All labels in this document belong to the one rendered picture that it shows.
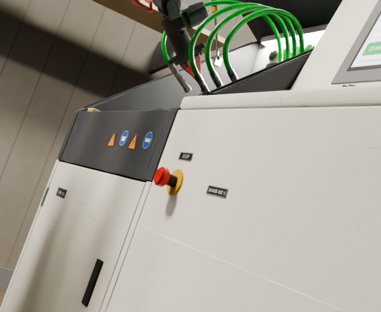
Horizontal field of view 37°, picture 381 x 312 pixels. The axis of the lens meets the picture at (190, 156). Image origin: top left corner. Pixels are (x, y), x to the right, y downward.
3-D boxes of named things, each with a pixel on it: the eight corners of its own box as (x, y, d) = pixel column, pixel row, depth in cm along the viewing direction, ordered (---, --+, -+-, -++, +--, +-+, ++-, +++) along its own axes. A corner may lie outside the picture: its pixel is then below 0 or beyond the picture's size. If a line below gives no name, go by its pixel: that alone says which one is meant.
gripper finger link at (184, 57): (211, 78, 157) (196, 47, 156) (189, 89, 156) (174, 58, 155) (205, 82, 164) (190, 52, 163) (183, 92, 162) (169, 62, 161)
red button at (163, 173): (146, 187, 107) (156, 161, 108) (164, 193, 109) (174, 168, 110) (159, 190, 103) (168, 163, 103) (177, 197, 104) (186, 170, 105)
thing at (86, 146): (60, 160, 173) (78, 111, 175) (73, 164, 175) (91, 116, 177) (143, 179, 119) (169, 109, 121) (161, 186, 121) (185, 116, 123)
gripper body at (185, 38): (207, 47, 157) (195, 23, 156) (175, 63, 155) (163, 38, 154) (201, 52, 163) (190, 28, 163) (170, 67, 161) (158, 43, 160)
